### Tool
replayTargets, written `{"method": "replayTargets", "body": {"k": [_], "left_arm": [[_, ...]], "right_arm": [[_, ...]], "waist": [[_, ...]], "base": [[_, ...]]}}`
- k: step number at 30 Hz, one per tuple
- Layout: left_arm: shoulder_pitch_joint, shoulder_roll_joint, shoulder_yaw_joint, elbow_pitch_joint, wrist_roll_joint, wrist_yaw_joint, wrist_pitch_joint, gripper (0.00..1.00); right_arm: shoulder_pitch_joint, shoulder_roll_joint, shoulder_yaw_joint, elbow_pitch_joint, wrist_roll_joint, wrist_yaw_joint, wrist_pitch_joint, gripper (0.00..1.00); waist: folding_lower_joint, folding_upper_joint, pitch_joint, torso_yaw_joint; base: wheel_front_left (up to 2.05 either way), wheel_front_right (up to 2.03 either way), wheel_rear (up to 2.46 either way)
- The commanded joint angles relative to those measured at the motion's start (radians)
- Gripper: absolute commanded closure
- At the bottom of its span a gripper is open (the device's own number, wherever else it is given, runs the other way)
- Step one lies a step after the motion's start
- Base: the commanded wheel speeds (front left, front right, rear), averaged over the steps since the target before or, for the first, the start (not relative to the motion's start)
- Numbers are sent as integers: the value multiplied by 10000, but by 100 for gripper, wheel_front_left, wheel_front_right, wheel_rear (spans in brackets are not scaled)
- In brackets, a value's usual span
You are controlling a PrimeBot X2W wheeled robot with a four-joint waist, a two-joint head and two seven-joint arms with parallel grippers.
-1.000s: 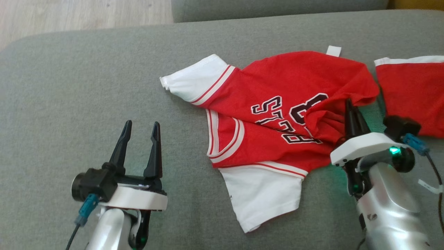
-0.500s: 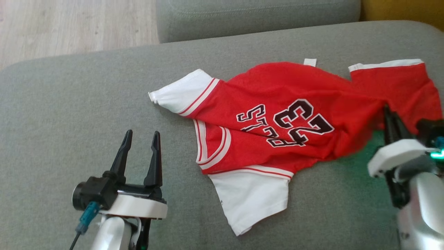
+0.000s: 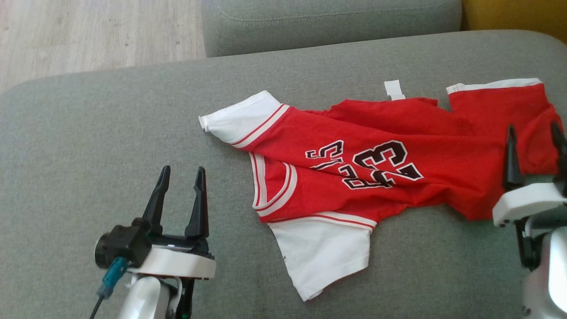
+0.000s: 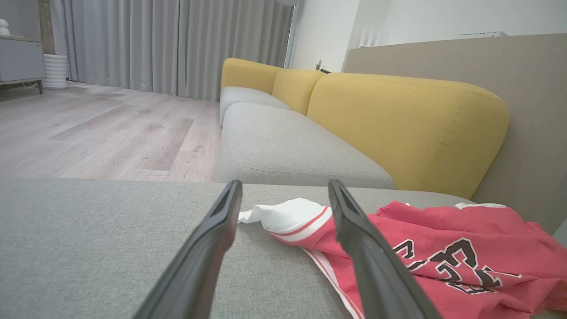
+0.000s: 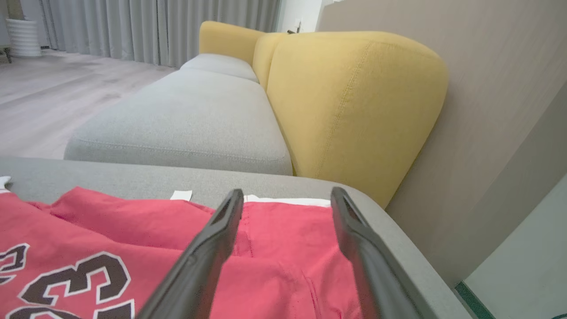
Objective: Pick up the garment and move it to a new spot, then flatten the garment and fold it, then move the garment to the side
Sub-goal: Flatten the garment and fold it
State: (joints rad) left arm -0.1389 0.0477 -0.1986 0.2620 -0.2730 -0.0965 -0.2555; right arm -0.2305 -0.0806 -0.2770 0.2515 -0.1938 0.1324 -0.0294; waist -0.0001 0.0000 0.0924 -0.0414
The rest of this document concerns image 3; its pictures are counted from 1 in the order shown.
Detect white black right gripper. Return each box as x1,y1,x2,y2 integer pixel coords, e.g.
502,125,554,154
493,122,567,229

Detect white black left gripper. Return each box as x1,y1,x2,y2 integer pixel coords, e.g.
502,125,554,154
128,166,217,280

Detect red basketball shorts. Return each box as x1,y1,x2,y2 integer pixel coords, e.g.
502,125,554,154
446,78,567,178

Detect red white number 23 jersey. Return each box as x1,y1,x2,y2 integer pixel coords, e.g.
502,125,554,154
198,81,508,302

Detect yellow cushion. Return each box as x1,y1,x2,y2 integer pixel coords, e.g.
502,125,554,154
461,0,567,45

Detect grey stitched sofa cushion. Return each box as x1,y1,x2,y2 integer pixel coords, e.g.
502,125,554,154
202,0,463,58

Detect blue left cable connector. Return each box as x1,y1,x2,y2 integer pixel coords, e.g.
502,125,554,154
98,257,130,298

